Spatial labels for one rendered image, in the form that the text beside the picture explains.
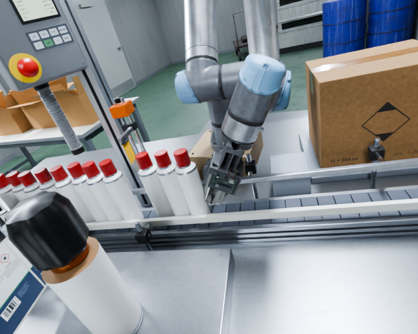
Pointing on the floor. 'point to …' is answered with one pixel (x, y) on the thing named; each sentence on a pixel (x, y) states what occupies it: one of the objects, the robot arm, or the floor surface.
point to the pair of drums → (346, 41)
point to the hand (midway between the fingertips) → (212, 197)
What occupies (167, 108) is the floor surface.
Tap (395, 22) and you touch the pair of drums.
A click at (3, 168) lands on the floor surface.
